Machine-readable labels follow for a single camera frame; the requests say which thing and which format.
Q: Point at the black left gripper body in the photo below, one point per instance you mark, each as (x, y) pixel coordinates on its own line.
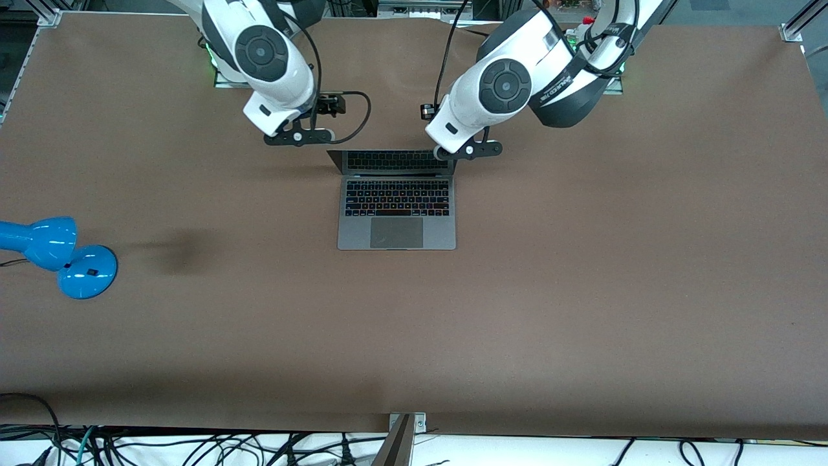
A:
(427, 111)

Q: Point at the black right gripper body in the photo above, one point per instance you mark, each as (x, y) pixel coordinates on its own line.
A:
(328, 105)

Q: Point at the grey laptop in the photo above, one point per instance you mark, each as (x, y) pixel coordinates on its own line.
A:
(397, 233)

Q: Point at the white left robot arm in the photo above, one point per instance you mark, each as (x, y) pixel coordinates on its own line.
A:
(504, 84)

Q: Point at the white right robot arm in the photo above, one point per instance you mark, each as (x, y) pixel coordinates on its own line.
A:
(259, 52)

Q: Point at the grey background device box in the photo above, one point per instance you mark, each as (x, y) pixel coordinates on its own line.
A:
(424, 10)

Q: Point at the blue desk lamp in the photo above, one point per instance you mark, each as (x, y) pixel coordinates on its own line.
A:
(84, 272)

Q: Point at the grey metal beam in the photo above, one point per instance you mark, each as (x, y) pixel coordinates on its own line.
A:
(398, 446)

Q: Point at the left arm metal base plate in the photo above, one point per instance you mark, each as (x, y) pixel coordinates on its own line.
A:
(614, 87)

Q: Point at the aluminium frame corner bracket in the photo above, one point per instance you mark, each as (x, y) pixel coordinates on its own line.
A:
(50, 17)
(790, 32)

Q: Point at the aluminium side rail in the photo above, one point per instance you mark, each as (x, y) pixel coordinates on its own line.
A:
(19, 74)

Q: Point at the small metal bracket plate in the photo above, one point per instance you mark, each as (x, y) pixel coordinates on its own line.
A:
(420, 424)

